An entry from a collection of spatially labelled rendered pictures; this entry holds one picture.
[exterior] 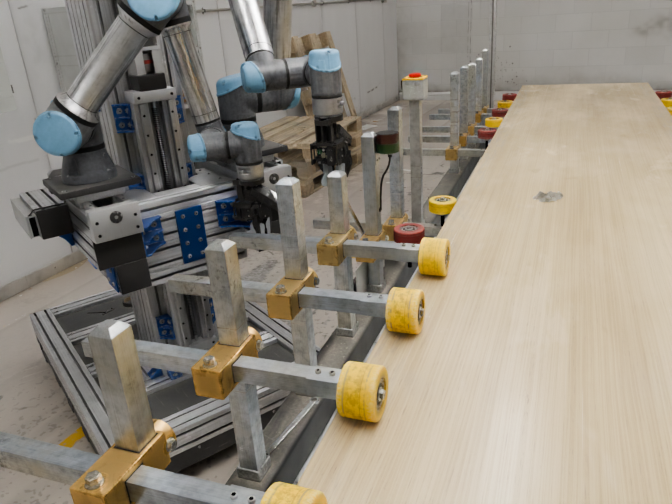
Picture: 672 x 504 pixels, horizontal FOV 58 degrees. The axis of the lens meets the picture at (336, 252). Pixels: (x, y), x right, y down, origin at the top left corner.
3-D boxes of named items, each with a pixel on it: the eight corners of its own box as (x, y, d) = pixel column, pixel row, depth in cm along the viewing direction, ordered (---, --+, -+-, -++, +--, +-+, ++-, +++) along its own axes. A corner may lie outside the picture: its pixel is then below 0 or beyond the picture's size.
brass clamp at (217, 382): (192, 395, 92) (186, 367, 90) (235, 349, 103) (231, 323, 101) (227, 401, 90) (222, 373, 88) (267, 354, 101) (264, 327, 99)
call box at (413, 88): (402, 102, 196) (401, 78, 193) (407, 99, 202) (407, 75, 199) (423, 102, 194) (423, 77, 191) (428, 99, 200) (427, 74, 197)
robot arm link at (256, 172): (267, 159, 167) (254, 167, 160) (269, 175, 169) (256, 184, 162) (243, 159, 170) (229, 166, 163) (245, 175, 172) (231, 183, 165)
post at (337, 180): (340, 358, 151) (326, 173, 133) (345, 351, 154) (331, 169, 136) (353, 360, 150) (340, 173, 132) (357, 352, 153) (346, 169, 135)
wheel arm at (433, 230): (313, 231, 194) (312, 218, 192) (317, 227, 197) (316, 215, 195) (448, 240, 179) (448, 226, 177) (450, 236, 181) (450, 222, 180)
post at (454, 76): (449, 179, 279) (450, 72, 260) (451, 177, 282) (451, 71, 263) (457, 179, 277) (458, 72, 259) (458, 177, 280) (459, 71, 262)
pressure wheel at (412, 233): (391, 271, 158) (389, 230, 154) (399, 259, 165) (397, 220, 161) (421, 274, 155) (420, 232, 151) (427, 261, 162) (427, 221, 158)
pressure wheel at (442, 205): (439, 241, 175) (439, 203, 171) (423, 233, 182) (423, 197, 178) (461, 235, 179) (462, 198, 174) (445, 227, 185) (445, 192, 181)
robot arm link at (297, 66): (278, 56, 155) (289, 59, 145) (320, 52, 158) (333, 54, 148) (281, 87, 158) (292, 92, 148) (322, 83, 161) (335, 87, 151)
